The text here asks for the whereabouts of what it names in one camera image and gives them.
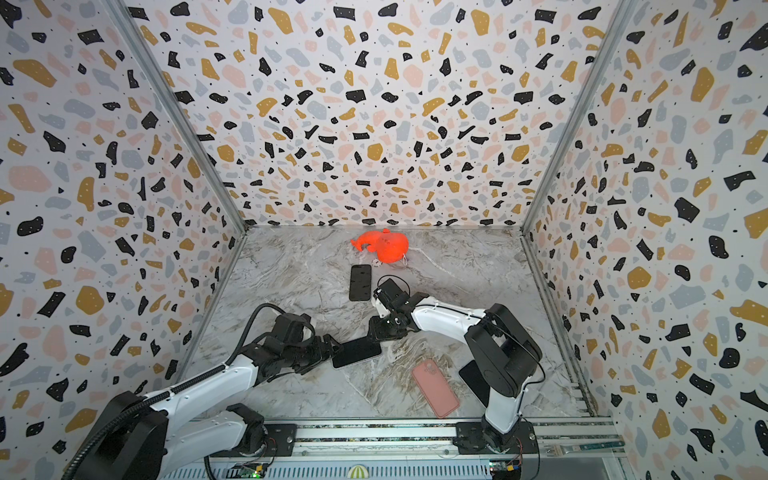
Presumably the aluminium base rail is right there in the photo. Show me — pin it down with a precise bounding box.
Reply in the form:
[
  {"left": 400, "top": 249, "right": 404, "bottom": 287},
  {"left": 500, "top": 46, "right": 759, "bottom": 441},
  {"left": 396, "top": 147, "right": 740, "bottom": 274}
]
[{"left": 166, "top": 417, "right": 634, "bottom": 479}]

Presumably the black smartphone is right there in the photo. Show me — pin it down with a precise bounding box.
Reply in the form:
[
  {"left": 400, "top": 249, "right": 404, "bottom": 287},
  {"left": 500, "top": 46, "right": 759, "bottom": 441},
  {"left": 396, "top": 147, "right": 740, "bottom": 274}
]
[
  {"left": 332, "top": 337, "right": 382, "bottom": 369},
  {"left": 459, "top": 361, "right": 490, "bottom": 407}
]

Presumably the pink phone case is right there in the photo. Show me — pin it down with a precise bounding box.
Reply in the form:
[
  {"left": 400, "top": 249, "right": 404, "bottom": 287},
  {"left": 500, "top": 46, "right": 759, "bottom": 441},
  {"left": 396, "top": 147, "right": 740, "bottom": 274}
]
[{"left": 411, "top": 359, "right": 460, "bottom": 418}]

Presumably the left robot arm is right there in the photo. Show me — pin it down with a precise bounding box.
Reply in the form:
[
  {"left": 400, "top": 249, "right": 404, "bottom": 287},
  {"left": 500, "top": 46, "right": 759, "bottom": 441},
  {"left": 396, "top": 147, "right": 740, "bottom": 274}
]
[{"left": 63, "top": 309, "right": 342, "bottom": 479}]

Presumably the black phone case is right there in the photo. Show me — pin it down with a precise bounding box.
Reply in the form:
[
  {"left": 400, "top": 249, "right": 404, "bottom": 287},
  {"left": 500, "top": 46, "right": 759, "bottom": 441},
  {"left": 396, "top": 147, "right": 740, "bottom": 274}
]
[{"left": 349, "top": 264, "right": 372, "bottom": 302}]

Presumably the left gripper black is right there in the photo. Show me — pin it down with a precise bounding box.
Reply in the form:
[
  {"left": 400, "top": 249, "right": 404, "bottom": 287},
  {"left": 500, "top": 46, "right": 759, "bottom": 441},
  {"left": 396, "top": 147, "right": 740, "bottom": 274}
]
[{"left": 282, "top": 332, "right": 344, "bottom": 373}]

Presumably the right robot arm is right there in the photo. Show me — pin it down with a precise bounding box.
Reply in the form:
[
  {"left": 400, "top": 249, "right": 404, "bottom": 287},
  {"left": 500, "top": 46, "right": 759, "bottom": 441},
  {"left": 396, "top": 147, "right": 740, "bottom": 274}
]
[{"left": 369, "top": 279, "right": 542, "bottom": 452}]

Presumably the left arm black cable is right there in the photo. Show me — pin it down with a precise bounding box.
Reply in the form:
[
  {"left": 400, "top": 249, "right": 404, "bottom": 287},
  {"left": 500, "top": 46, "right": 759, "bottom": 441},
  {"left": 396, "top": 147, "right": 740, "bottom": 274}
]
[{"left": 62, "top": 302, "right": 286, "bottom": 480}]

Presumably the red plush whale toy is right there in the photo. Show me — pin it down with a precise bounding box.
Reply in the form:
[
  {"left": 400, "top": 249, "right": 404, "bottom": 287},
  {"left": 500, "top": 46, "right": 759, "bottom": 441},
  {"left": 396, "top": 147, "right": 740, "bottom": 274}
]
[{"left": 350, "top": 229, "right": 409, "bottom": 264}]

